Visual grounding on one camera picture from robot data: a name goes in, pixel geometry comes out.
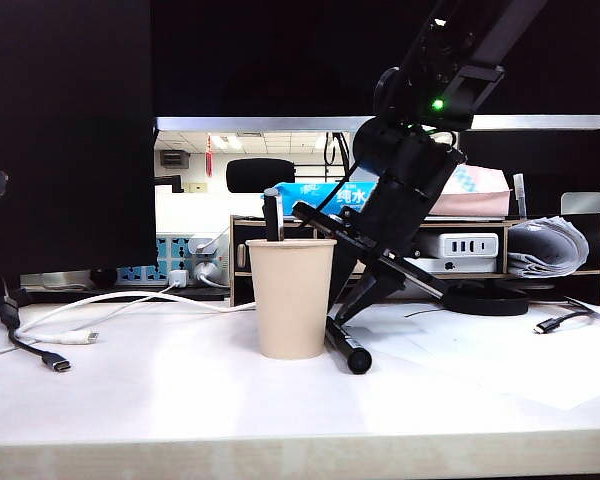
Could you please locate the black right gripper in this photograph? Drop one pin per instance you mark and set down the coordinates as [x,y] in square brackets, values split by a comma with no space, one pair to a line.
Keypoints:
[410,195]

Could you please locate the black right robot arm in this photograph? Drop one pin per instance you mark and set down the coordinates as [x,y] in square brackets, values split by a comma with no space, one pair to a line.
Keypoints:
[430,40]

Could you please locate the beige paper cup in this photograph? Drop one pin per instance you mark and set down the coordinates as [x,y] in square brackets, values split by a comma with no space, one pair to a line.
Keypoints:
[290,300]

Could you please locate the black marker with grey cap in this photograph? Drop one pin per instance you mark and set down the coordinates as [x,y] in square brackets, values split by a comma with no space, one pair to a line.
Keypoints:
[272,215]

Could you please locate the black monitor panel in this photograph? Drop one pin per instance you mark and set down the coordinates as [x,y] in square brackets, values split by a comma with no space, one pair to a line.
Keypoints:
[55,125]

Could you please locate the blue wet wipes pack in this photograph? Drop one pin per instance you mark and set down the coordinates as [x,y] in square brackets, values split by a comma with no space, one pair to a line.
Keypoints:
[310,192]

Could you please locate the white multi-port USB charger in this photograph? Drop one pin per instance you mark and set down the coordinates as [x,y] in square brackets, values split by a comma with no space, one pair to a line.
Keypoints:
[467,246]

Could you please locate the black round monitor base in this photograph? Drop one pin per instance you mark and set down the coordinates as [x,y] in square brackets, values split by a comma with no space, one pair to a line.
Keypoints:
[490,304]

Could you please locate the pink tissue pack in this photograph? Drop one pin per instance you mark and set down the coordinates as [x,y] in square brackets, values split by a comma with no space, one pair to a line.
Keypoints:
[475,200]

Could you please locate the black round knob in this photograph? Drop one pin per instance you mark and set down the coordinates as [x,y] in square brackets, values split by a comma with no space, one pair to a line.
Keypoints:
[102,276]

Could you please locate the black office chair headrest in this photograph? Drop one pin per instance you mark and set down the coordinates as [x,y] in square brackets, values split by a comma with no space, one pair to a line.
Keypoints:
[260,175]

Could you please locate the white round power plug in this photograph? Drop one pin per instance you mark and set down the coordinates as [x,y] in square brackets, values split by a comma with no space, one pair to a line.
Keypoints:
[205,271]

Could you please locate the white angled power plug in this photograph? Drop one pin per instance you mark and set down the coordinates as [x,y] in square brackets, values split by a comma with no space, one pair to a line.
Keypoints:
[202,246]

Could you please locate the blue-socket power strip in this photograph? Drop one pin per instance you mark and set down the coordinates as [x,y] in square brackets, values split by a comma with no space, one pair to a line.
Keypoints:
[130,275]

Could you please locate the white cube charger plug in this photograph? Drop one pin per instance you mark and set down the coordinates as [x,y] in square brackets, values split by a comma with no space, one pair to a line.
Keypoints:
[177,279]

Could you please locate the silver pen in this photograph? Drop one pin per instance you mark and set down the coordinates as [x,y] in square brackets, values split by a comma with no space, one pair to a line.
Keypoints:
[519,195]

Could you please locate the rolled paper bundle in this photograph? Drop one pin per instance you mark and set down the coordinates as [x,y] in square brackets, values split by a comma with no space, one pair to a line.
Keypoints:
[547,245]

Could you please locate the red hanging tassel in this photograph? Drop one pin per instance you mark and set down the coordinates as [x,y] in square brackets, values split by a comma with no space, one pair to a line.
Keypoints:
[208,160]

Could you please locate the silver-bezel computer monitor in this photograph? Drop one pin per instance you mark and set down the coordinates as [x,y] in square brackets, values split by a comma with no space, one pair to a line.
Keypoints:
[280,60]

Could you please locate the silver metal plate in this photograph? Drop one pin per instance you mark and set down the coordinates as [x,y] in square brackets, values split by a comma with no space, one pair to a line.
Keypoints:
[582,204]

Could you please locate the wooden desk organizer shelf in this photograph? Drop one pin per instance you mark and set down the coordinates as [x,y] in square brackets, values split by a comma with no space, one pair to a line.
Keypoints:
[597,260]

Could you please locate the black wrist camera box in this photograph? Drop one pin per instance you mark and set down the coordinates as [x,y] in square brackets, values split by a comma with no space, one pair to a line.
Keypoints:
[460,95]

